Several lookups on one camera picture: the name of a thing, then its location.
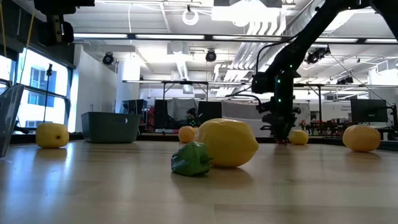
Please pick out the black metal workstation frame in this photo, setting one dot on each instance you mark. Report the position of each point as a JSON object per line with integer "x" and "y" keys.
{"x": 320, "y": 102}

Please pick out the orange-yellow toy lemon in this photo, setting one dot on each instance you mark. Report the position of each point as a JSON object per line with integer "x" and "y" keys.
{"x": 361, "y": 138}
{"x": 186, "y": 133}

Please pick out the teal plastic basket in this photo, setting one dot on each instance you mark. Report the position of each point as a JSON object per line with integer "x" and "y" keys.
{"x": 109, "y": 127}

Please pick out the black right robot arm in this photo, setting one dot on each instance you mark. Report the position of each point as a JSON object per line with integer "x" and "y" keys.
{"x": 311, "y": 34}

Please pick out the large glass window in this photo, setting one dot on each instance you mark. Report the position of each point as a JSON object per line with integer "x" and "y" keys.
{"x": 34, "y": 109}

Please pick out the black fabric panel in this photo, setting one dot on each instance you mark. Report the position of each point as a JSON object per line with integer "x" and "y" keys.
{"x": 161, "y": 113}
{"x": 210, "y": 110}

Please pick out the dark grey clear basket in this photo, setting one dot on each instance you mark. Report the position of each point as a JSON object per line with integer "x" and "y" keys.
{"x": 7, "y": 118}

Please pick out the black ceiling spotlight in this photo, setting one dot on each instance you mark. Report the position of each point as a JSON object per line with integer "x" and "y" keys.
{"x": 211, "y": 56}
{"x": 345, "y": 80}
{"x": 108, "y": 58}
{"x": 317, "y": 55}

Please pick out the person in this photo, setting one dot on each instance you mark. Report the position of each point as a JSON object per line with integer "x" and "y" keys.
{"x": 191, "y": 116}

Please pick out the yellow toy lemon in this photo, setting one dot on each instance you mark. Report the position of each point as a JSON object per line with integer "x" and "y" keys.
{"x": 52, "y": 135}
{"x": 228, "y": 141}
{"x": 298, "y": 137}

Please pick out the white fabric curtain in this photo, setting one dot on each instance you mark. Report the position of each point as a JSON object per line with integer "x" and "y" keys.
{"x": 242, "y": 115}

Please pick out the black storage cabinet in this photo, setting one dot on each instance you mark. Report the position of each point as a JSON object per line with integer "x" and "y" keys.
{"x": 135, "y": 107}

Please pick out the black tripod stand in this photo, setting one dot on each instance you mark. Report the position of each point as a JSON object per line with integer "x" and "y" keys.
{"x": 47, "y": 96}

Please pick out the black computer monitor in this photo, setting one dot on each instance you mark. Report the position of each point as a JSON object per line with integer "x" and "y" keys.
{"x": 368, "y": 110}

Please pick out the green toy bell pepper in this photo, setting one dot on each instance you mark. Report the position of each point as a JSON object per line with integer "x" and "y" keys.
{"x": 191, "y": 158}

